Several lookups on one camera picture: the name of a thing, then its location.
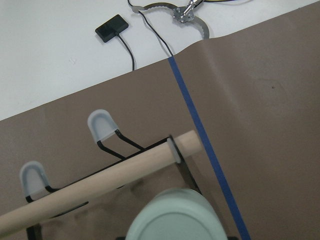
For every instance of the wooden rack handle rod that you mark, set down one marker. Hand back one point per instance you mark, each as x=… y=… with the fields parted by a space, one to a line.
x=100 y=183

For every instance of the small black puck sensor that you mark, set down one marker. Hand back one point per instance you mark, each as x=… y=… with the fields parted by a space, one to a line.
x=111 y=28

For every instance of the metal stand with green clip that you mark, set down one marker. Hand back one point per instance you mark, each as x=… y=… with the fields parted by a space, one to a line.
x=182 y=14

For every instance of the light green cup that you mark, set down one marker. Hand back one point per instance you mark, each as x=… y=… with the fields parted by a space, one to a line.
x=177 y=214

